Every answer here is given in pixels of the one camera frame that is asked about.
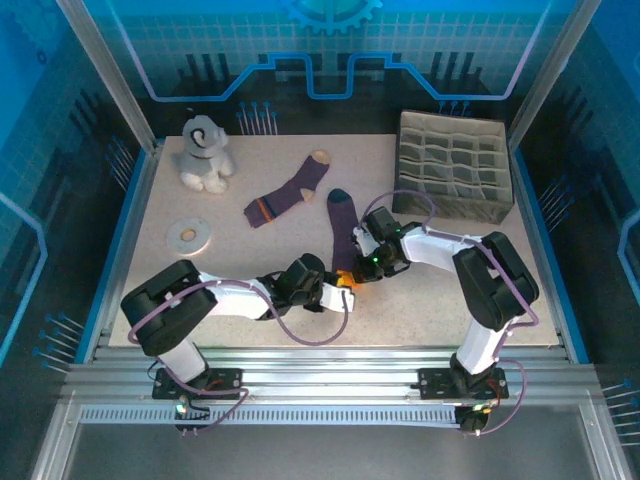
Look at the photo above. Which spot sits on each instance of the wide aluminium frame rail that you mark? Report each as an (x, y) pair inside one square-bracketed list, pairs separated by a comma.
[(325, 375)]

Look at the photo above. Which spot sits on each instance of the white tape roll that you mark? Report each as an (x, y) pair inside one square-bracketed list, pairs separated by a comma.
[(200, 241)]

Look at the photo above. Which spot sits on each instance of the aluminium frame post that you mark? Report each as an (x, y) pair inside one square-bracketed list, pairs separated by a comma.
[(112, 75), (548, 75)]

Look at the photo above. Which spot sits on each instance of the grey white plush dog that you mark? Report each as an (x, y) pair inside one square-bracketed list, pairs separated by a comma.
[(202, 155)]

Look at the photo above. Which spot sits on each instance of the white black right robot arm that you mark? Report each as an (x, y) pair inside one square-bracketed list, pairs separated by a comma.
[(490, 285)]

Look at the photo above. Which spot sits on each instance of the purple sock with teal toe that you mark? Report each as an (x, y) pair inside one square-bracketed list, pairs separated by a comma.
[(342, 225)]

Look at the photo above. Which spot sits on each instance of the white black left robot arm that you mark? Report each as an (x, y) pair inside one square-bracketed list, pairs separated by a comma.
[(165, 305)]

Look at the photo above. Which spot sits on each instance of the grey fabric divider organizer box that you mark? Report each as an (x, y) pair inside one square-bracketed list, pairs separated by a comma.
[(450, 165)]

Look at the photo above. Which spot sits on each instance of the purple sock with tan toe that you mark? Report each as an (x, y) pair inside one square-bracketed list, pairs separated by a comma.
[(285, 195)]

